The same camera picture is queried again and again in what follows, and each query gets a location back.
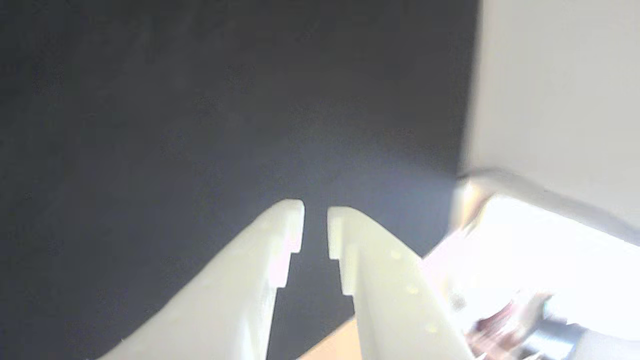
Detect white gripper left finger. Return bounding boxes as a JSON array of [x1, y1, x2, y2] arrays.
[[97, 199, 306, 360]]

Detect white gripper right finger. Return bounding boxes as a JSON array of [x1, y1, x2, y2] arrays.
[[327, 206, 476, 360]]

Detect brown patterned cloth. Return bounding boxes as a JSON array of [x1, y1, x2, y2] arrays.
[[472, 295, 548, 357]]

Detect black mouse mat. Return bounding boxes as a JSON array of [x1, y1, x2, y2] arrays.
[[0, 0, 482, 360]]

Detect black camera cable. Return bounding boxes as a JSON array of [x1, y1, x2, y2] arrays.
[[456, 169, 640, 247]]

